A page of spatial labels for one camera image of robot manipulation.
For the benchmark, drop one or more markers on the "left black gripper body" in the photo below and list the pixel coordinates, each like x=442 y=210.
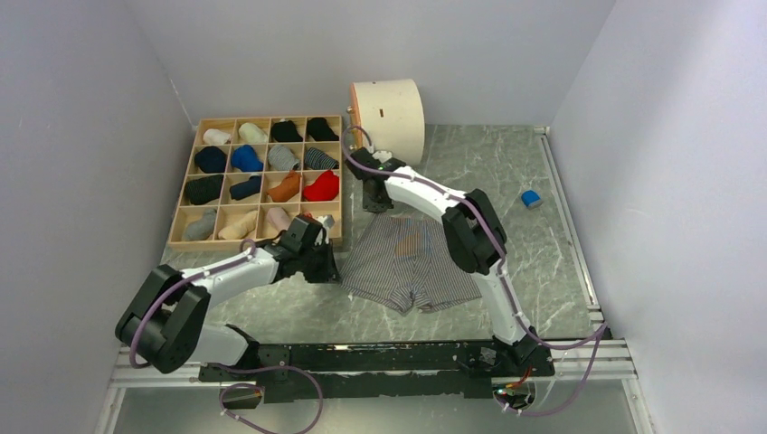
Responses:
x=316 y=263

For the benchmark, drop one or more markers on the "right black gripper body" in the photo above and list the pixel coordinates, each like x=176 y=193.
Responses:
x=374 y=204

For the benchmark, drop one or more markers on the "pink beige underwear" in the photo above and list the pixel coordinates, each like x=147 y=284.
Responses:
x=278 y=219

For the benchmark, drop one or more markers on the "grey striped underwear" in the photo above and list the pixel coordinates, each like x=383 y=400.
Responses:
x=405 y=264

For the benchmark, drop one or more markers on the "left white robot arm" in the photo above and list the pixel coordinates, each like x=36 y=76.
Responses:
x=164 y=325

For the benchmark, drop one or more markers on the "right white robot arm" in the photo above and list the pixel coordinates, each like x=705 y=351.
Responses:
x=475 y=238

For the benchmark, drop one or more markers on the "red rolled sock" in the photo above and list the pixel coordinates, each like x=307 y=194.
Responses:
x=324 y=189

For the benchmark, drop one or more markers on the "orange rolled sock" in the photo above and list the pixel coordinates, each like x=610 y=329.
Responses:
x=287 y=189

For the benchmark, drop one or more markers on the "striped dark rolled sock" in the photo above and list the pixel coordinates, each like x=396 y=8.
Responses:
x=317 y=159

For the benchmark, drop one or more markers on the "dark navy rolled sock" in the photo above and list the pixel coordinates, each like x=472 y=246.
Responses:
x=245 y=189

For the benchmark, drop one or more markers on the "cream cylindrical drum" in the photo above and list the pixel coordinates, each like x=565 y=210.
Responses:
x=391 y=112

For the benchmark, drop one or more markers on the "wooden compartment tray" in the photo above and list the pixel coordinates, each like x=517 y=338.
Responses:
x=245 y=174

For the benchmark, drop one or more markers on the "black rolled sock right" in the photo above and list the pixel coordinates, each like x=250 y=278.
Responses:
x=318 y=129

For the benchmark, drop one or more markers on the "light grey rolled sock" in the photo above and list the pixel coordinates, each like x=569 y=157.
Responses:
x=202 y=228

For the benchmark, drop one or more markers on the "blue rolled sock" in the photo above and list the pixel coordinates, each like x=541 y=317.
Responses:
x=245 y=159

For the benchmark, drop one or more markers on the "black ribbed rolled sock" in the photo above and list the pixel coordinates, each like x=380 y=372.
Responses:
x=202 y=190

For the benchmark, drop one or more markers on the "cream rolled sock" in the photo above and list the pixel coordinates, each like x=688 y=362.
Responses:
x=250 y=133

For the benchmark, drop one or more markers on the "white rolled sock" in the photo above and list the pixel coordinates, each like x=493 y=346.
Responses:
x=216 y=137

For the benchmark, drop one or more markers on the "blue small object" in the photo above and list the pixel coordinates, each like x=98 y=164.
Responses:
x=530 y=199

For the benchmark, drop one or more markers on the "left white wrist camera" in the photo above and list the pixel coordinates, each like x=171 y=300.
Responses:
x=327 y=221

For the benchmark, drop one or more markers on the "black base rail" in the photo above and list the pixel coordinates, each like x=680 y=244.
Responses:
x=472 y=369

